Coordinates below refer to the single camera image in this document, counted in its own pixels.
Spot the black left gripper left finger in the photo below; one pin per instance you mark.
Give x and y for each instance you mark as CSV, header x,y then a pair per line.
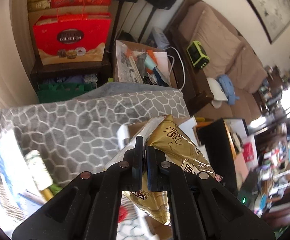
x,y
88,207

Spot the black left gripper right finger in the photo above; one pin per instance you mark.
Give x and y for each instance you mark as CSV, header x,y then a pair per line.
x,y
199,206

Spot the gold tissue pack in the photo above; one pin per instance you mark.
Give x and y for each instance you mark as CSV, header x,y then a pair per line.
x,y
163,133

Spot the black box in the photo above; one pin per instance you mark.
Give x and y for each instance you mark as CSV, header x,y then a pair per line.
x,y
216,139

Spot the grey patterned blanket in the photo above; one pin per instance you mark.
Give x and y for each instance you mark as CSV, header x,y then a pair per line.
x,y
80,134

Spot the blue plush toy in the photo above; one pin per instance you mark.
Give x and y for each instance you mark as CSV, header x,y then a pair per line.
x,y
228,89

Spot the brown sofa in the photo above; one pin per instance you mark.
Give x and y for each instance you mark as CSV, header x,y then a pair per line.
x,y
229,54

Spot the green portable speaker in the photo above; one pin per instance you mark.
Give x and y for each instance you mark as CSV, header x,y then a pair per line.
x,y
197,55

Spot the cardboard box of clutter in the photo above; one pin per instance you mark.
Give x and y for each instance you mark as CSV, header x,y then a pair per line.
x,y
138,63

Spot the red chocolate gift bag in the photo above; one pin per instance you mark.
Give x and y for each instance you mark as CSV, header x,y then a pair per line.
x,y
71,38

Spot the framed wall painting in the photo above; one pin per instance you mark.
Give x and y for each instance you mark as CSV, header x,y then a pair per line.
x,y
274,16

